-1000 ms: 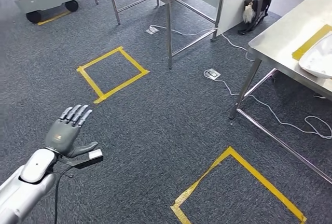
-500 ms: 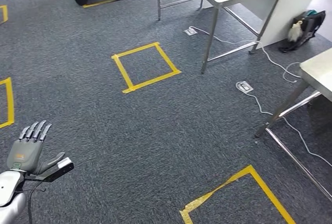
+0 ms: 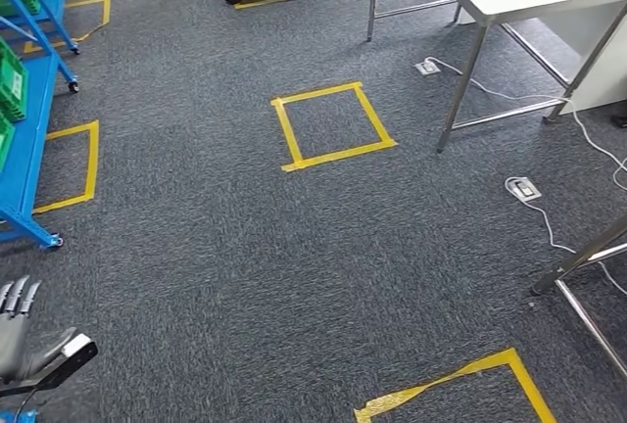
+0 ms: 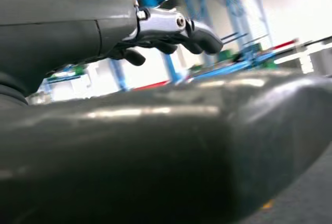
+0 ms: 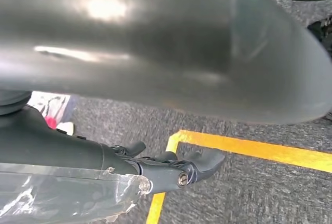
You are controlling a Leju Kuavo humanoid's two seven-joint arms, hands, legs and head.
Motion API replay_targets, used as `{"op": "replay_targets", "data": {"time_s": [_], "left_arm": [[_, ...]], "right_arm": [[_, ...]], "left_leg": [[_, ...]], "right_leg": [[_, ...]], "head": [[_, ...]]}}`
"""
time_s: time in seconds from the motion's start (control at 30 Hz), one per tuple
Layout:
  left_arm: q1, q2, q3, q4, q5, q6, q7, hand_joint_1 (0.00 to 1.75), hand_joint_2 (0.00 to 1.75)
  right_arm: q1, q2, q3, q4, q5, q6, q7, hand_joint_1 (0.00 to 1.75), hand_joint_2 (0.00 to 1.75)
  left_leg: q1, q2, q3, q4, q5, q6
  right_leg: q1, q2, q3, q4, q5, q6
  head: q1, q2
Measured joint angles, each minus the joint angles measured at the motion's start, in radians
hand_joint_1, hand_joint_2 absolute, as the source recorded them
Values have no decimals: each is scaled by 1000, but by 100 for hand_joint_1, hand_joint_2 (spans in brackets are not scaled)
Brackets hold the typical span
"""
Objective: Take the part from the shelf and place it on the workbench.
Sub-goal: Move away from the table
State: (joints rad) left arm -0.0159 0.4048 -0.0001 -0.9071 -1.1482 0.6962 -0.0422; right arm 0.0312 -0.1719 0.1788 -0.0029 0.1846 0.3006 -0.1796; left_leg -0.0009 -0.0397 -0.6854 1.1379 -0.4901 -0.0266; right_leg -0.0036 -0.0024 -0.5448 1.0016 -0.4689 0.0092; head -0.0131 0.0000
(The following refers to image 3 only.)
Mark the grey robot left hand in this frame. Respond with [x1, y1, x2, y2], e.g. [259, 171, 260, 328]
[0, 275, 78, 385]

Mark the yellow floor tape square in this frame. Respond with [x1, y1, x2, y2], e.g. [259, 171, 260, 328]
[353, 347, 560, 423]
[270, 80, 399, 174]

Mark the yellow floor tape line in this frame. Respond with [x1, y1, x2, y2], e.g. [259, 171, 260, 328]
[233, 0, 295, 12]

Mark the metal floor socket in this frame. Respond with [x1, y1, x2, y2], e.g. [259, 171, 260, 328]
[414, 59, 442, 78]
[507, 175, 543, 204]

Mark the white floor cable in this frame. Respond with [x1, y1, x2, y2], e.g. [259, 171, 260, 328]
[505, 175, 627, 298]
[425, 55, 627, 193]

